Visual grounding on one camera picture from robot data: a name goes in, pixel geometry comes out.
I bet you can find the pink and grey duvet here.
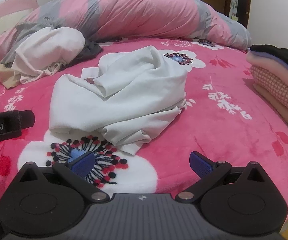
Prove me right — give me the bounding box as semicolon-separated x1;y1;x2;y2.
0;0;252;63

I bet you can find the pink checked folded garment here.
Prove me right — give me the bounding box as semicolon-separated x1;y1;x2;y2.
249;64;288;117

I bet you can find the black folded garment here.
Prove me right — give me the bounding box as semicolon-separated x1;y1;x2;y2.
250;44;288;75

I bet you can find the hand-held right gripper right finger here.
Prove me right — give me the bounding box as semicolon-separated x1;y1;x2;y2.
175;151;271;203

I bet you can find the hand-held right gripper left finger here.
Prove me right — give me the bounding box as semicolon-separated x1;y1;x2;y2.
17;152;110;203

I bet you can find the beige garment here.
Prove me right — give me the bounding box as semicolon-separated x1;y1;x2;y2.
0;63;18;89

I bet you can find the stack of folded clothes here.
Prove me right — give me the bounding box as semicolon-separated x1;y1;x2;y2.
246;52;288;87

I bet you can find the lavender folded garment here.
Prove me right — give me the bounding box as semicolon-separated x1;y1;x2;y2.
248;51;288;87

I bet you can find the peach folded garment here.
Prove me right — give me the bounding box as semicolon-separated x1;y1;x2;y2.
252;82;288;128

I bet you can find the light grey garment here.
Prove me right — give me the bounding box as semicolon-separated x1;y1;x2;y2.
0;17;61;68

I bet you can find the pink floral blanket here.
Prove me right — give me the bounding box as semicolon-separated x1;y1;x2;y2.
0;36;288;215

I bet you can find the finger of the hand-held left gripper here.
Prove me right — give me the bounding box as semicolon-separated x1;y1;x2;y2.
21;110;36;130

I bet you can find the white shirt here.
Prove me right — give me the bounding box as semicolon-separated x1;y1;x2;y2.
48;45;187;157

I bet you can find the cream white garment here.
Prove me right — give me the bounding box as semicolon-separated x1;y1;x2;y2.
11;27;86;84

